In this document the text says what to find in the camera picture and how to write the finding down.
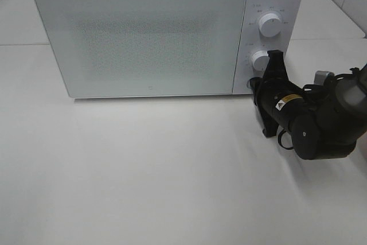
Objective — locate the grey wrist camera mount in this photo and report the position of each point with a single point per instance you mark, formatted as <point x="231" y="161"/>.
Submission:
<point x="322" y="76"/>

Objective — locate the lower white control knob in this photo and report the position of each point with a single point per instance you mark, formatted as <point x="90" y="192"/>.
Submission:
<point x="260" y="60"/>

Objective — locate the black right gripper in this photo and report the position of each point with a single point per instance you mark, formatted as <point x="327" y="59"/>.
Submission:
<point x="278" y="100"/>

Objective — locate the white microwave door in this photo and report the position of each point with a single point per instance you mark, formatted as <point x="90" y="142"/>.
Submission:
<point x="133" y="48"/>

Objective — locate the white control knob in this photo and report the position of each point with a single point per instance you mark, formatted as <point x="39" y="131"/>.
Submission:
<point x="260" y="60"/>
<point x="270" y="24"/>

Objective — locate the upper white control knob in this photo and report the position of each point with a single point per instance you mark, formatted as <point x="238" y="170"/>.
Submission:
<point x="270" y="24"/>

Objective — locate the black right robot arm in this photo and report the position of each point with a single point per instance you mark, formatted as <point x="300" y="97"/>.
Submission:
<point x="324" y="119"/>

